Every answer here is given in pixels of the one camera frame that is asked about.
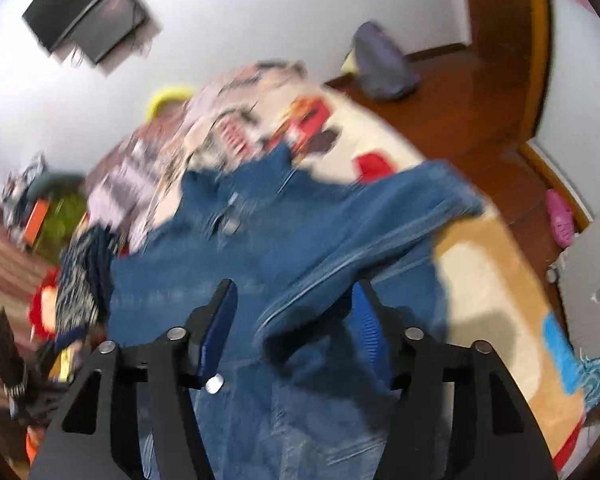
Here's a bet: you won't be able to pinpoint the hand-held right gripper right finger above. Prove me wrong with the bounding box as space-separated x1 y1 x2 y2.
351 280 559 480

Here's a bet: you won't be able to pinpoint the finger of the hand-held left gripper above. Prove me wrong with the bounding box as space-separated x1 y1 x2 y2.
0 307 29 393

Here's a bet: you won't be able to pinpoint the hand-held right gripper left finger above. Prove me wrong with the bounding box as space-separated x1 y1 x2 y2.
27 279 239 480

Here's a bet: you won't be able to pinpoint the blue denim jeans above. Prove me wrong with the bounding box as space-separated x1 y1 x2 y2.
105 147 487 480

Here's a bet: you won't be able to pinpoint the red cloth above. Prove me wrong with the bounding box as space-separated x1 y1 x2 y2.
27 267 64 342

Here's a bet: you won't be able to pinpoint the striped brown cloth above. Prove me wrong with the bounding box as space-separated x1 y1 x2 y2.
0 204 52 413

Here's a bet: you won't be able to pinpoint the dark patterned garment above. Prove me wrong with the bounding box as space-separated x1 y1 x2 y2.
54 224 127 352

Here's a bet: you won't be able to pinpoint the orange box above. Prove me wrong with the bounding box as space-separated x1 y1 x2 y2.
22 199 49 247

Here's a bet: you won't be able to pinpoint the printed blanket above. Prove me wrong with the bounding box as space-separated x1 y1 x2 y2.
84 60 590 472

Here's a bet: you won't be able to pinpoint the green cloth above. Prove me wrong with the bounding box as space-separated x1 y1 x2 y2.
39 194 89 267

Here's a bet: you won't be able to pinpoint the teal cloth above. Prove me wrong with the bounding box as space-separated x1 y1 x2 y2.
576 354 600 412

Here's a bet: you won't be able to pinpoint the pink slipper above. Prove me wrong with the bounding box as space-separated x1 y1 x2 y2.
545 189 579 249

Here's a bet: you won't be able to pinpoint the white cabinet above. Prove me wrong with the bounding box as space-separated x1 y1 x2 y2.
546 199 600 362

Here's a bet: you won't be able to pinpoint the yellow round object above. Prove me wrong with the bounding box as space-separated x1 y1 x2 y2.
146 85 197 122

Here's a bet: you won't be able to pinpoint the purple bag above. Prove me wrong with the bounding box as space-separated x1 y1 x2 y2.
352 21 422 101

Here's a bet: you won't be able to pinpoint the wooden door frame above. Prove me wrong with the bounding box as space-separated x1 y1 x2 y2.
459 0 552 142

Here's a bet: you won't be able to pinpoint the black wall television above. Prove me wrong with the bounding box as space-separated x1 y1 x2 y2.
22 0 150 67

